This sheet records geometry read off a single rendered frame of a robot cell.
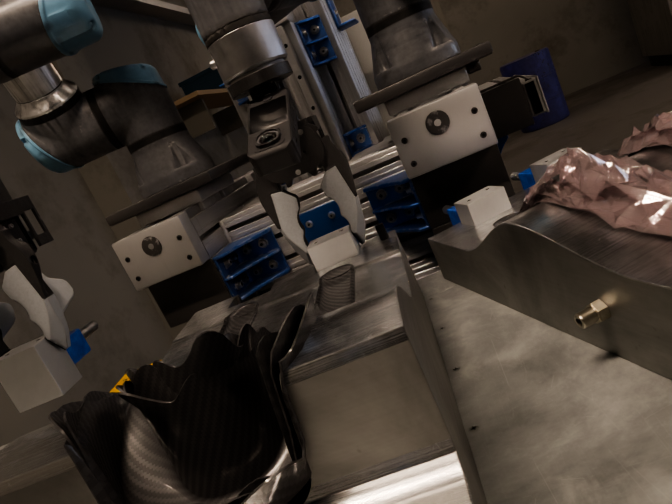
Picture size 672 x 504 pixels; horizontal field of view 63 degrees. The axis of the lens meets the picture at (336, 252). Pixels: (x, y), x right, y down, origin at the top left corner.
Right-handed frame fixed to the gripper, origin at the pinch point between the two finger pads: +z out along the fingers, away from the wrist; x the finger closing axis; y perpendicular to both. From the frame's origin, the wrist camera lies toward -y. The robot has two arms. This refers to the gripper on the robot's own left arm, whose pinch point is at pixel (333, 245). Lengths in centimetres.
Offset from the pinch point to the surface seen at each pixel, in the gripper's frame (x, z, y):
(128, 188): 135, -24, 253
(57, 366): 26.7, -2.5, -13.4
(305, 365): -1.8, -2.7, -35.1
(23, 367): 28.7, -3.9, -14.7
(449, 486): -6.0, 4.4, -37.5
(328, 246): 0.2, -0.6, -2.3
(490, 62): -186, 9, 732
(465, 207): -15.2, 2.6, 3.3
